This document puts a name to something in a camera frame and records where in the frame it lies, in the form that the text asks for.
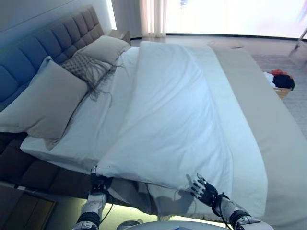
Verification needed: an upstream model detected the white fitted mattress sheet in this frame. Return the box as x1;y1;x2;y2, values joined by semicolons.
20;46;140;173

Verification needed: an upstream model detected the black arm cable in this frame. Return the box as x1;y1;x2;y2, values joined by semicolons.
210;191;231;229
102;188;114;219

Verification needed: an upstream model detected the white metal rack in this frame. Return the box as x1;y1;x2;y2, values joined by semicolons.
288;23;307;58

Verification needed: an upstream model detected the grey knitted tasselled cushion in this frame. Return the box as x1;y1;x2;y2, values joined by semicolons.
60;52;126;109

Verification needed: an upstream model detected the wooden laundry basket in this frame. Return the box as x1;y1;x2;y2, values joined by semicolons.
273;87;293;99

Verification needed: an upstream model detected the red garment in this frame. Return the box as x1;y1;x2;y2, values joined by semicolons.
270;68;289;77

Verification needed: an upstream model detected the silver robot torso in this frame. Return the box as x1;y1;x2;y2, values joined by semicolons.
124;219;232;230

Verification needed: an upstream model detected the white garment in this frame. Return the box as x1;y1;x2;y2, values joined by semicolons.
262;71;277;87

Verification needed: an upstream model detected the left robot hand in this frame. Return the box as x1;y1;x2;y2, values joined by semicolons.
90;165;112;195

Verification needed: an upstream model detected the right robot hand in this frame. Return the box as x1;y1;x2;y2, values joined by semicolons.
186;172;220;208

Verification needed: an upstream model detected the sheer beige curtain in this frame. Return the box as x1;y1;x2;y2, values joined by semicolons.
111;0;168;38

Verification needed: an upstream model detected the wooden nightstand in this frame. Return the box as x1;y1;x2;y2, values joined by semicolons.
106;29;132;46
0;181;58;230

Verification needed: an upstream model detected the light grey rug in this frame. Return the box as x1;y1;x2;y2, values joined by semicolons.
251;53;307;126

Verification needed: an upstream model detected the beige pillow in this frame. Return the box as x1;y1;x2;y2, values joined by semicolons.
0;59;89;141
77;35;132;65

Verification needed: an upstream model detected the tufted upholstered headboard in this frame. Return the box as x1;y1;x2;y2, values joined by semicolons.
0;4;106;113

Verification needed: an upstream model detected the large bright window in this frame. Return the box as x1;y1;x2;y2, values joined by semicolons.
165;0;307;37

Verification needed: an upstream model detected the brown upholstered bed frame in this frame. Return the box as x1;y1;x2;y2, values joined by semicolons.
0;130;116;200

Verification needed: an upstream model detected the white duvet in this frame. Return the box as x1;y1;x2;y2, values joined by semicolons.
97;41;269;218

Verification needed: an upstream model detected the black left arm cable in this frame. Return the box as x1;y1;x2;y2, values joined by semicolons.
102;188;114;219

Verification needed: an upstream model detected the black garment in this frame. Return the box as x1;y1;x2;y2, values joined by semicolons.
272;75;296;92

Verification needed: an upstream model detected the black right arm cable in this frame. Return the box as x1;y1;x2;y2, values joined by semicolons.
210;191;231;229

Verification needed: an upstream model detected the pale pillow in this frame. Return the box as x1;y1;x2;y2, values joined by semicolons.
25;56;73;152

